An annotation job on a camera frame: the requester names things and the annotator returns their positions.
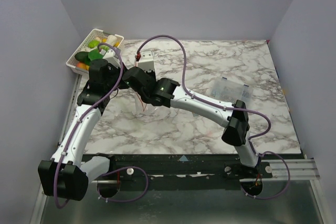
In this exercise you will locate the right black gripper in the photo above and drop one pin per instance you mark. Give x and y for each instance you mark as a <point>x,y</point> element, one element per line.
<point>142,87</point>

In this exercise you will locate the green bok choy toy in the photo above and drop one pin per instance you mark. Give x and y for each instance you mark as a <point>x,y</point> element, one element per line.
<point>99,53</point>

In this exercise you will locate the clear plastic parts box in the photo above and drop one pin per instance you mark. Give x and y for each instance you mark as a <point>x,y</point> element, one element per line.
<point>229,91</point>

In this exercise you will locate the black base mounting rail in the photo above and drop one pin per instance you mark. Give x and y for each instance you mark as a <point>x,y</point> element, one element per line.
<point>182,172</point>

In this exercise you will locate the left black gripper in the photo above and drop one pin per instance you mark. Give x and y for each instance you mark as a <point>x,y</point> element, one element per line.
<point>114,68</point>

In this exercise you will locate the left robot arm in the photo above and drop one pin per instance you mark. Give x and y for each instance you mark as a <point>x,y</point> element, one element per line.
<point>65,175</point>

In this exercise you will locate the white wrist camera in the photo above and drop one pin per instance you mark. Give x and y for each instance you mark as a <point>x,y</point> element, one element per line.
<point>111,57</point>
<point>145,61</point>

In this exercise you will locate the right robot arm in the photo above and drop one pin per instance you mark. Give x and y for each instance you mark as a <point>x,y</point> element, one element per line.
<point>169,93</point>

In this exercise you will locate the light green cabbage toy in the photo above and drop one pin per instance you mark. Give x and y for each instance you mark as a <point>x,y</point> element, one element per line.
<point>93,44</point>

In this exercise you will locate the white perforated plastic basket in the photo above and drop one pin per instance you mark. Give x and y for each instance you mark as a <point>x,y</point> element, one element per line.
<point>72,62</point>

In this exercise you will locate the clear zip bag orange zipper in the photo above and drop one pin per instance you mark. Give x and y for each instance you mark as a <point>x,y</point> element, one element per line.
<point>143,108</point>

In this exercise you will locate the orange peach toy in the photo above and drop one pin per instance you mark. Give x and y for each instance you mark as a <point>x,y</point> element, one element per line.
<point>82,66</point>

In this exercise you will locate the dark green cucumber toy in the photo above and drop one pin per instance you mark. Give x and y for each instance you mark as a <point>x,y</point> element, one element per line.
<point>81,56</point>

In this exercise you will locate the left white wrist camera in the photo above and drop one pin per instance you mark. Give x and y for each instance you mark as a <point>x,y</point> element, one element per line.
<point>111,57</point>

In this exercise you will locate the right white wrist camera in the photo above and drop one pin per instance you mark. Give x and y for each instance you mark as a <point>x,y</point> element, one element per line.
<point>145,61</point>

